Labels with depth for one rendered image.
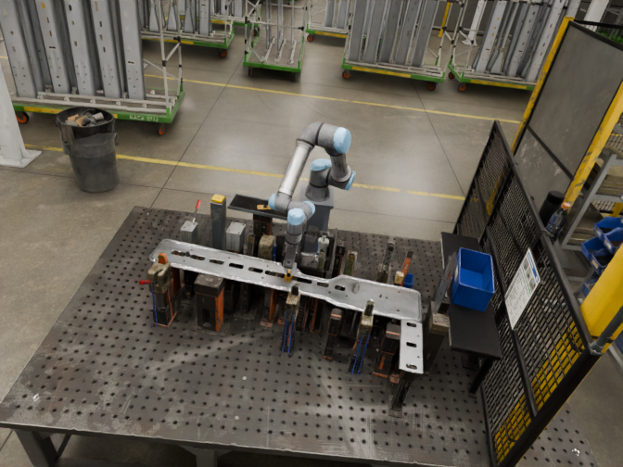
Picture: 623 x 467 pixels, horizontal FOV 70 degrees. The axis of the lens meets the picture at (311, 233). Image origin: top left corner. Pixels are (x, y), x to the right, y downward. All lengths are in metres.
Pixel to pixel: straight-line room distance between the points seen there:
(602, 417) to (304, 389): 2.21
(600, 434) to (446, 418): 1.55
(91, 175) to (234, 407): 3.19
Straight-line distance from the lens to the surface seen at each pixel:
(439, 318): 2.14
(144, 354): 2.33
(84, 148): 4.63
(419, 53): 9.18
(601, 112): 3.88
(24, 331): 3.60
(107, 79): 6.27
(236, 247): 2.36
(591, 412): 3.71
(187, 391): 2.17
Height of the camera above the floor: 2.49
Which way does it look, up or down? 36 degrees down
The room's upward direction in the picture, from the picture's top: 8 degrees clockwise
